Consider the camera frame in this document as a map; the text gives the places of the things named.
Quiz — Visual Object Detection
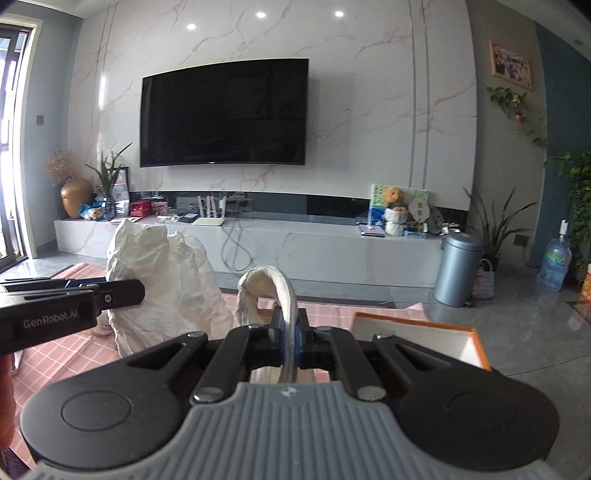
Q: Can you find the white plastic bag bundle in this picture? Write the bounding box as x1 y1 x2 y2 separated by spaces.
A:
94 219 297 385

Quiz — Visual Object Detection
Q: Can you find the orange white storage box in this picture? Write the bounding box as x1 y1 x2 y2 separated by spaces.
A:
352 313 492 371

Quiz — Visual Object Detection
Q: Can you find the operator left hand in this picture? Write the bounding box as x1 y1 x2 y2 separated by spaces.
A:
0 354 16 449

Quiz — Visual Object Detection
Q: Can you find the pink checkered tablecloth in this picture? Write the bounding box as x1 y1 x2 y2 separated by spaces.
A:
0 261 426 471

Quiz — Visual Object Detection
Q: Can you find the red gift box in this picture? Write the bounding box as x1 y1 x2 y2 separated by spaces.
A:
129 200 151 218

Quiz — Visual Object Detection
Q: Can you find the golden round vase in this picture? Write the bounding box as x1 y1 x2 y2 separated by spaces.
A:
60 178 93 219

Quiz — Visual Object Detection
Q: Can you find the white marble tv cabinet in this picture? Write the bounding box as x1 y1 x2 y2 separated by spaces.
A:
53 215 445 289

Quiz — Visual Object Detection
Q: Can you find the white wifi router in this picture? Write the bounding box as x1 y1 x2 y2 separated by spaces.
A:
192 195 226 227

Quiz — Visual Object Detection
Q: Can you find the green plant glass vase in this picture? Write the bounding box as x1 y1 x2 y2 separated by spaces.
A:
86 143 132 221

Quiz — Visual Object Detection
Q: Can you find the teddy bear in pot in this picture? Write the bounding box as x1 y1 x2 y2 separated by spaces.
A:
384 187 408 237

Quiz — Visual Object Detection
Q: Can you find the green painted picture board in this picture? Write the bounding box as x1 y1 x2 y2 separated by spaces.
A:
368 184 429 226

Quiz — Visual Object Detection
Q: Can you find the grey metal trash can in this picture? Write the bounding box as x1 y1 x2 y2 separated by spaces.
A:
434 232 484 307

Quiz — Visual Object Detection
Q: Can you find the round paper fan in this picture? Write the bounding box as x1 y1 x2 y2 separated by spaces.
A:
408 197 430 232

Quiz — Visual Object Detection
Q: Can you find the woven pink basket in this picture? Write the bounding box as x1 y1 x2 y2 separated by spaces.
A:
472 258 495 300

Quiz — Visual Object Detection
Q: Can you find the tall leafy floor plant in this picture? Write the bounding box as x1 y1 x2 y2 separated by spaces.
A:
463 187 537 272

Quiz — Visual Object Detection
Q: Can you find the blue water jug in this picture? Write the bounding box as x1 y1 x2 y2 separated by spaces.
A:
537 219 572 292

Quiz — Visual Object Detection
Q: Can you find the hanging ivy plant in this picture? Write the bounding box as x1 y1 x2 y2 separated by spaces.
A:
487 87 548 148

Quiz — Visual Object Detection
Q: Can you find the bushy green corner plant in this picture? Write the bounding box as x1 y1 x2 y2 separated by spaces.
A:
548 148 591 269

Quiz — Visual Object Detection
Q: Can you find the black wall television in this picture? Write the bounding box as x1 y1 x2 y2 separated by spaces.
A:
140 58 310 168

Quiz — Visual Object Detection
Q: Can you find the framed wall picture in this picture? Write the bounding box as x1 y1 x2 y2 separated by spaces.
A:
489 41 533 90

